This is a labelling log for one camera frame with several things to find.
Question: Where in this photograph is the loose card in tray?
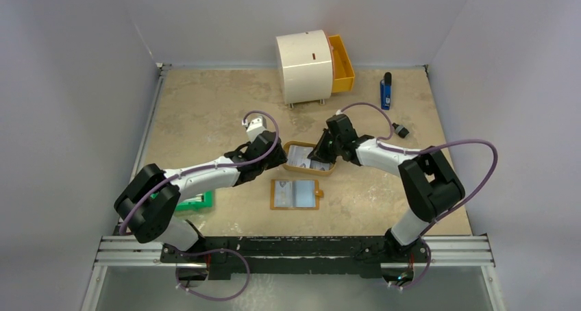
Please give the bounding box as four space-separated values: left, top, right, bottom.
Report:
310 160 331 171

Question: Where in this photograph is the white round drawer cabinet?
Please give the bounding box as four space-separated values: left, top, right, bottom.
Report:
275 29 334 107

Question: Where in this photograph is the small black knob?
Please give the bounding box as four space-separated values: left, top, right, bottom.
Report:
392 123 410 138

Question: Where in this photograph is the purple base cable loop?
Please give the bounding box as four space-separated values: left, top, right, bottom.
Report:
175 247 251 302

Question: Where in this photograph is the orange leather card holder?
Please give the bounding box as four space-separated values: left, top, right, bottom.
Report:
270 179 324 210

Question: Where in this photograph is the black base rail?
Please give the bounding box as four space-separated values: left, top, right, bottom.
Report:
160 236 428 282

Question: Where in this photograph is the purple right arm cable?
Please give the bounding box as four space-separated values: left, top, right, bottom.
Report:
338 102 499 237

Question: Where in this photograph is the green plastic bin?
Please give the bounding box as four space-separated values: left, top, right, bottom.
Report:
175 191 214 212

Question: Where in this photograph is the blue black marker pen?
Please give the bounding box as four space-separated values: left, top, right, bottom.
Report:
380 72 392 110

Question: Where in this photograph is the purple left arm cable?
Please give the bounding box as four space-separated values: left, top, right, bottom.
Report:
118 110 280 236

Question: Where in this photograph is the orange oval tray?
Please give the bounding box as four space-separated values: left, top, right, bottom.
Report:
283 140 335 176

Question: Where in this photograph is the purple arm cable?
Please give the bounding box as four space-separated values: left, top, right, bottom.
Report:
118 110 280 236
338 102 499 237

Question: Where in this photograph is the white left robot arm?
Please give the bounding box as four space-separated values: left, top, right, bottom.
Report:
114 130 286 262

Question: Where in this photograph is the orange open drawer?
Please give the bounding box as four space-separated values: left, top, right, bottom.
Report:
328 35 355 94

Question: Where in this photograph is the silver VIP credit card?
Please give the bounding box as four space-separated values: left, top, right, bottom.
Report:
273 180 295 208

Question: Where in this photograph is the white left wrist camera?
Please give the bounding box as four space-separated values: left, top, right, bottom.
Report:
242 115 267 142

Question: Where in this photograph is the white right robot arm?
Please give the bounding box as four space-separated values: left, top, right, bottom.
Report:
308 114 465 261

